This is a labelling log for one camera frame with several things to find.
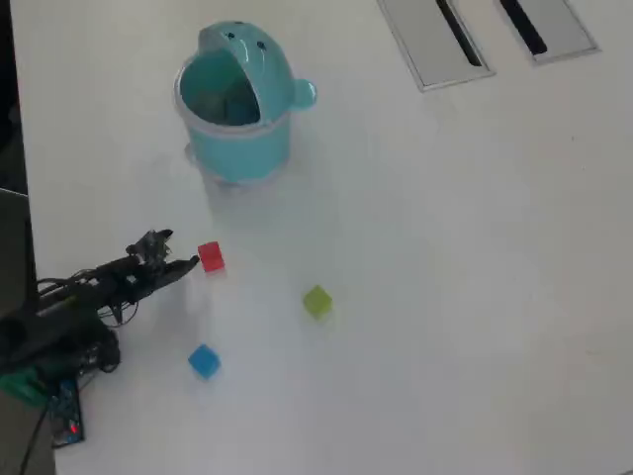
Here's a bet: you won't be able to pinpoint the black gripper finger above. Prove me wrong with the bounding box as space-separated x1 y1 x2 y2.
159 255 201 289

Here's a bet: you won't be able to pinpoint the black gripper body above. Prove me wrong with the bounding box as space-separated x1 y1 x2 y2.
115 255 168 302

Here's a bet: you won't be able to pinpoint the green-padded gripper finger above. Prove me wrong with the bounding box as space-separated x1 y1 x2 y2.
146 228 175 259

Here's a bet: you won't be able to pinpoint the red lego block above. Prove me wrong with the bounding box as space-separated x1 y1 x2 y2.
197 240 226 274

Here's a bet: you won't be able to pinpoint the blue lego block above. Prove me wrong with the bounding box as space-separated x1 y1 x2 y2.
187 344 223 382

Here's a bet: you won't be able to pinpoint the yellow-green lego block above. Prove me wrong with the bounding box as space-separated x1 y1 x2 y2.
302 284 334 321

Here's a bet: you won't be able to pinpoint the teal whale-shaped bin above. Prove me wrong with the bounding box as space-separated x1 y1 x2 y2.
172 19 318 188

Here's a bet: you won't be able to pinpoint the dark grey monitor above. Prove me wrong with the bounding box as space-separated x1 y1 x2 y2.
0 187 40 308

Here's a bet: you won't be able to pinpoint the blue circuit board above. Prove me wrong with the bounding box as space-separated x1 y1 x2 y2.
48 379 86 449

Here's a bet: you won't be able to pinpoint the green table clamp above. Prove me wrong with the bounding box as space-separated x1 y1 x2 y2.
0 370 51 408

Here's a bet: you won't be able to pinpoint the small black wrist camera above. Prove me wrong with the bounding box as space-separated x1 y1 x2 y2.
125 235 159 266

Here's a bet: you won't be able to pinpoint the thin black servo wires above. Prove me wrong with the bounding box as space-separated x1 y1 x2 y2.
97 295 143 329

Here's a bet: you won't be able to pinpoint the black power cable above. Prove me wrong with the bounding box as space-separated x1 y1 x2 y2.
17 403 53 475

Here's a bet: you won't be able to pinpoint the wide metal cable hatch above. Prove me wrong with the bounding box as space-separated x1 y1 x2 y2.
376 0 497 94

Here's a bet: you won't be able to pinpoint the narrow metal cable hatch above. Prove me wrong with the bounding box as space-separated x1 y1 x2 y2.
497 0 603 66

